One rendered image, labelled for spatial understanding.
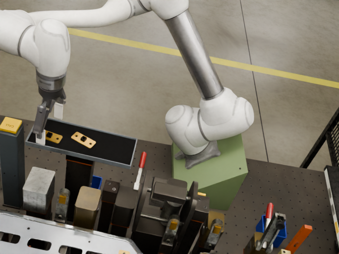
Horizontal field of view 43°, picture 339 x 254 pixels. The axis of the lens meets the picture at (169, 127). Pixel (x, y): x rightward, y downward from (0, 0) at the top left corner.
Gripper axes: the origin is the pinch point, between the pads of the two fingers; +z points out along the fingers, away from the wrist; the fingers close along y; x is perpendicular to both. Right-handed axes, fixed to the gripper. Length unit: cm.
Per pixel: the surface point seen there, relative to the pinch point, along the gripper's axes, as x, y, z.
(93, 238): 26.7, 22.4, 20.0
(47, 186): 7.2, 16.4, 9.0
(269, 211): 81, -2, 7
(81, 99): -40, -147, 120
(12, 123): -14.0, -0.2, 4.1
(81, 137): 10.4, -3.3, 2.9
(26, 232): 6.1, 28.4, 20.0
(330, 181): 110, -38, 17
